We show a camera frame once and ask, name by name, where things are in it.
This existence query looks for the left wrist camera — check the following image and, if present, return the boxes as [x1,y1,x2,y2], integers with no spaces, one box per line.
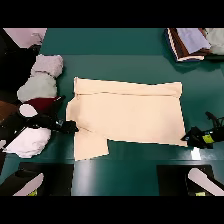
[49,95,67,118]

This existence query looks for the dark red garment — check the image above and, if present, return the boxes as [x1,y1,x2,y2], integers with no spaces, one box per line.
[24,96,61,113]

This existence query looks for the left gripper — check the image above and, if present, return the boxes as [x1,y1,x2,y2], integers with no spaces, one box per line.
[55,119,80,135]

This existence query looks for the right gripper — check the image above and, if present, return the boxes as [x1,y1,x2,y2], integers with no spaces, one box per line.
[180,126,215,150]

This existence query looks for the white garment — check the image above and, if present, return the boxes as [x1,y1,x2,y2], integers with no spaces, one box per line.
[2,126,53,159]

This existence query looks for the pink garment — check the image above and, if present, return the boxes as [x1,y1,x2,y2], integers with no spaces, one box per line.
[3,27,48,50]
[30,54,65,79]

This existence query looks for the cream T-shirt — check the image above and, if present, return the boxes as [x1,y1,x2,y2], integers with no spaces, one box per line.
[65,77,188,162]

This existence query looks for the lavender garment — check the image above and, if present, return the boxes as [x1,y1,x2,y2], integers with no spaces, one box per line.
[176,27,212,55]

